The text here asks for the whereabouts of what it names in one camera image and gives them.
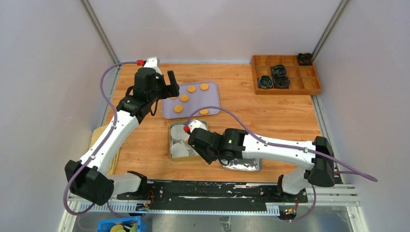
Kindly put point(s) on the blue plastic bin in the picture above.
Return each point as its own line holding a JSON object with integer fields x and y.
{"x": 125, "y": 224}

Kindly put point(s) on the lavender tray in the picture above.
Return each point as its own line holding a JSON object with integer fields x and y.
{"x": 197, "y": 100}

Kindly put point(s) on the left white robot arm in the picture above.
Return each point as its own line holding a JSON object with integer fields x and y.
{"x": 87, "y": 178}

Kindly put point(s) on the silver tin lid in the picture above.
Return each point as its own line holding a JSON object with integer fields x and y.
{"x": 246, "y": 165}

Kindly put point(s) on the gold cookie tin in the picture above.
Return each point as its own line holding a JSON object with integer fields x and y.
{"x": 193, "y": 155}

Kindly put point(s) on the wooden compartment organizer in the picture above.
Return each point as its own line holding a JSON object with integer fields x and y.
{"x": 303, "y": 79}

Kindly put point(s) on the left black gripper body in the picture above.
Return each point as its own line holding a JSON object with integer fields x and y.
{"x": 160, "y": 92}

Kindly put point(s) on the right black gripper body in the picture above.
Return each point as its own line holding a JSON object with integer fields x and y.
{"x": 209, "y": 156}

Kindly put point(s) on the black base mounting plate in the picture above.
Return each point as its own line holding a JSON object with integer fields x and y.
{"x": 213, "y": 196}

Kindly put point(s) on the white paper cupcake liner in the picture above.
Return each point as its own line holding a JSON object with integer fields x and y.
{"x": 177, "y": 133}
{"x": 191, "y": 145}
{"x": 179, "y": 150}

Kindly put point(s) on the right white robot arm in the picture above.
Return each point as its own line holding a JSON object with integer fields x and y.
{"x": 314, "y": 159}

